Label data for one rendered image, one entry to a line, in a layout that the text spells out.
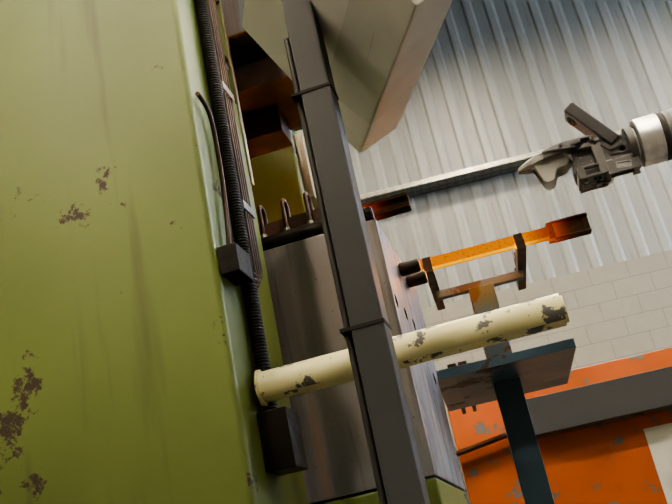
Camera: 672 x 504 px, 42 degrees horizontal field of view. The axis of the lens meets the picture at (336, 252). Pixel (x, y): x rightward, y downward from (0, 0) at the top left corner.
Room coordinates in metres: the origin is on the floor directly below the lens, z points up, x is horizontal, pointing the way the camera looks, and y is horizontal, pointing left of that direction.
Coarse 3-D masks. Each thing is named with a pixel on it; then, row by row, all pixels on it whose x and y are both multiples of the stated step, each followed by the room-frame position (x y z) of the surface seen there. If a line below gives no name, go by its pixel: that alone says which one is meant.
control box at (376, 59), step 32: (256, 0) 1.04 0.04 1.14; (320, 0) 0.94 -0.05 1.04; (352, 0) 0.90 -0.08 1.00; (384, 0) 0.86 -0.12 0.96; (416, 0) 0.83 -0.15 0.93; (448, 0) 0.88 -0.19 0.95; (256, 32) 1.10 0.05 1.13; (352, 32) 0.95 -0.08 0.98; (384, 32) 0.90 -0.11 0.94; (416, 32) 0.90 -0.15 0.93; (288, 64) 1.11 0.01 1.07; (352, 64) 1.00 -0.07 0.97; (384, 64) 0.95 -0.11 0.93; (416, 64) 0.99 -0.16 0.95; (352, 96) 1.06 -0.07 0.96; (384, 96) 1.01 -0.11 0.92; (352, 128) 1.12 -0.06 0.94; (384, 128) 1.13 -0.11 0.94
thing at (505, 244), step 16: (560, 224) 1.84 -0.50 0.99; (576, 224) 1.83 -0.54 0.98; (496, 240) 1.85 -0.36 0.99; (512, 240) 1.84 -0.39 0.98; (528, 240) 1.84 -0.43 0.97; (544, 240) 1.86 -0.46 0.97; (560, 240) 1.85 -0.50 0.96; (448, 256) 1.86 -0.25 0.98; (464, 256) 1.86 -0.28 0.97; (480, 256) 1.87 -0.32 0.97
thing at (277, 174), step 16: (256, 160) 1.83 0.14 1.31; (272, 160) 1.82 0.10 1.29; (288, 160) 1.81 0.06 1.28; (256, 176) 1.83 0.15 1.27; (272, 176) 1.82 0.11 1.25; (288, 176) 1.82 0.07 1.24; (256, 192) 1.83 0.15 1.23; (272, 192) 1.82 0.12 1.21; (288, 192) 1.82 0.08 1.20; (256, 208) 1.83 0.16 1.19; (272, 208) 1.83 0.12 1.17; (304, 208) 1.81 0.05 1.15
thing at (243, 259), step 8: (224, 248) 1.16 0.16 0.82; (232, 248) 1.16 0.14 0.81; (240, 248) 1.17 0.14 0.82; (224, 256) 1.16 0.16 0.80; (232, 256) 1.16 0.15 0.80; (240, 256) 1.17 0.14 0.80; (248, 256) 1.21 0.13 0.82; (224, 264) 1.16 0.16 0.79; (232, 264) 1.16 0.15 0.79; (240, 264) 1.16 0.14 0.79; (248, 264) 1.20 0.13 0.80; (224, 272) 1.16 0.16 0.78; (232, 272) 1.16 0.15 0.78; (240, 272) 1.17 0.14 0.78; (248, 272) 1.19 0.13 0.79; (232, 280) 1.19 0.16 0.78; (240, 280) 1.20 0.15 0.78; (248, 280) 1.21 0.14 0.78
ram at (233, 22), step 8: (224, 0) 1.42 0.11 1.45; (232, 0) 1.41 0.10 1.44; (240, 0) 1.41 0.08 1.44; (224, 8) 1.42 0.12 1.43; (232, 8) 1.41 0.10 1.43; (240, 8) 1.41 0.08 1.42; (224, 16) 1.42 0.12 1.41; (232, 16) 1.41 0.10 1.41; (240, 16) 1.41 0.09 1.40; (232, 24) 1.42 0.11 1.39; (240, 24) 1.41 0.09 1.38; (232, 32) 1.42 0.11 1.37; (240, 32) 1.41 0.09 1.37; (232, 40) 1.43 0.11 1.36; (240, 40) 1.44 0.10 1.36; (248, 40) 1.44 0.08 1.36; (232, 48) 1.46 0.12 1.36; (240, 48) 1.46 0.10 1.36
